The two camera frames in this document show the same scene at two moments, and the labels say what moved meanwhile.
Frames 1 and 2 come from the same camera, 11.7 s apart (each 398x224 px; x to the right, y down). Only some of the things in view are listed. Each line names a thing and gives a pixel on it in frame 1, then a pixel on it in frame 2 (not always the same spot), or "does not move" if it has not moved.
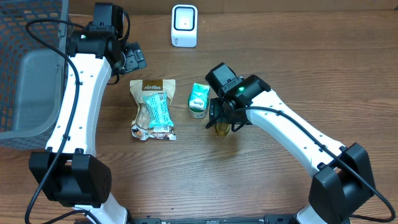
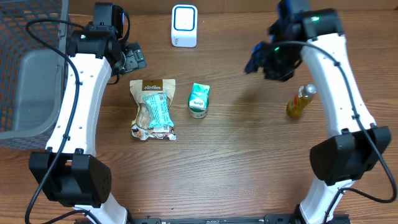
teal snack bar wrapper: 158,111 does not move
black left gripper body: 135,60 does not move
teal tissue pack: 199,96 does not move
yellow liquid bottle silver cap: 222,128 -> 304,96
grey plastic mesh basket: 32,73 does not move
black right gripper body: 214,112 -> 261,58
